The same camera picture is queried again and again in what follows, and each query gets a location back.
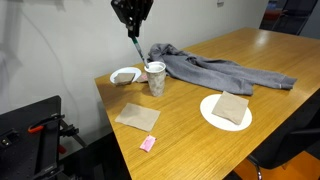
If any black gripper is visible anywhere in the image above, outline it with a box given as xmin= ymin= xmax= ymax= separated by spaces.
xmin=110 ymin=0 xmax=154 ymax=38

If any green capped pen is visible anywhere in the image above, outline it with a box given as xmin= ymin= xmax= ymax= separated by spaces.
xmin=130 ymin=35 xmax=150 ymax=69

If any clear plastic cup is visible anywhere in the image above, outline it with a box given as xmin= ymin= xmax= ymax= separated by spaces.
xmin=144 ymin=61 xmax=167 ymax=98

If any small white paper plate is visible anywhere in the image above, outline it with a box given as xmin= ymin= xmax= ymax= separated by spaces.
xmin=109 ymin=66 xmax=143 ymax=86

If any folded brown paper napkin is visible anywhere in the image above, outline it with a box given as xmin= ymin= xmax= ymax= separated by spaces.
xmin=113 ymin=72 xmax=136 ymax=86
xmin=211 ymin=90 xmax=250 ymax=126

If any grey hooded sweatshirt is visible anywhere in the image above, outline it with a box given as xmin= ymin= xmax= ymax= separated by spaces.
xmin=147 ymin=43 xmax=298 ymax=96

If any large white paper plate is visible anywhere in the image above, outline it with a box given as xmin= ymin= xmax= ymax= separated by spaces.
xmin=199 ymin=93 xmax=253 ymax=132

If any dark background chair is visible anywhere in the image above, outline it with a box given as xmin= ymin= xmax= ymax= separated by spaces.
xmin=271 ymin=0 xmax=319 ymax=36

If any black perforated robot table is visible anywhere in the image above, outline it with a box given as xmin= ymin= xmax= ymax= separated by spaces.
xmin=0 ymin=95 xmax=65 ymax=180

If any black office chair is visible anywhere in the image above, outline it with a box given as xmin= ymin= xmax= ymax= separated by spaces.
xmin=246 ymin=89 xmax=320 ymax=180

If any black orange-handled clamp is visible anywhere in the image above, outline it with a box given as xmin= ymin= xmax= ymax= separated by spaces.
xmin=27 ymin=113 xmax=66 ymax=135
xmin=57 ymin=119 xmax=88 ymax=155

